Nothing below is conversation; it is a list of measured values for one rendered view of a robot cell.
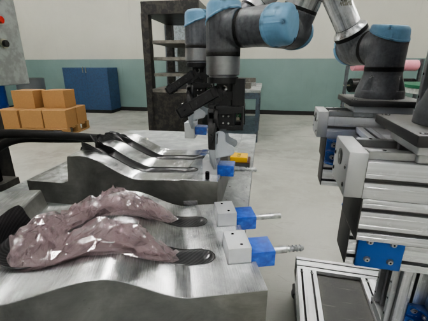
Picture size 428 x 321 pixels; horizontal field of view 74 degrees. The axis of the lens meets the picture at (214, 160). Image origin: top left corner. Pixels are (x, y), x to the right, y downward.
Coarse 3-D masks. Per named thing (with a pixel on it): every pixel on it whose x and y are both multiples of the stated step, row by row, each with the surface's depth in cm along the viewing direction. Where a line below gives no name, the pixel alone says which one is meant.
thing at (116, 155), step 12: (108, 132) 86; (84, 144) 72; (96, 144) 77; (132, 144) 86; (120, 156) 76; (156, 156) 86; (168, 156) 86; (180, 156) 85; (192, 156) 85; (204, 156) 84; (144, 168) 76; (156, 168) 76; (168, 168) 75; (180, 168) 75; (192, 168) 74
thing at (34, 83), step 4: (32, 80) 626; (36, 80) 632; (40, 80) 640; (44, 80) 657; (24, 84) 622; (28, 84) 624; (32, 84) 628; (36, 84) 633; (40, 84) 641; (44, 84) 654; (20, 88) 625; (24, 88) 624; (28, 88) 626; (32, 88) 630; (36, 88) 635; (40, 88) 642; (44, 88) 653
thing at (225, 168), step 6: (204, 162) 69; (222, 162) 71; (228, 162) 71; (234, 162) 71; (204, 168) 69; (210, 168) 69; (222, 168) 69; (228, 168) 69; (234, 168) 70; (240, 168) 70; (246, 168) 70; (252, 168) 70; (210, 174) 70; (216, 174) 69; (222, 174) 69; (228, 174) 69
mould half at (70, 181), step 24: (120, 144) 82; (144, 144) 89; (72, 168) 70; (96, 168) 69; (120, 168) 70; (48, 192) 74; (72, 192) 73; (96, 192) 71; (144, 192) 69; (168, 192) 68; (192, 192) 67; (216, 192) 66
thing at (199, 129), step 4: (188, 120) 101; (196, 120) 101; (184, 124) 97; (188, 124) 97; (196, 124) 99; (200, 124) 101; (188, 128) 97; (196, 128) 97; (200, 128) 97; (204, 128) 97; (188, 132) 98; (192, 132) 98; (196, 132) 98; (200, 132) 97; (204, 132) 97; (188, 136) 98; (192, 136) 98; (196, 136) 101
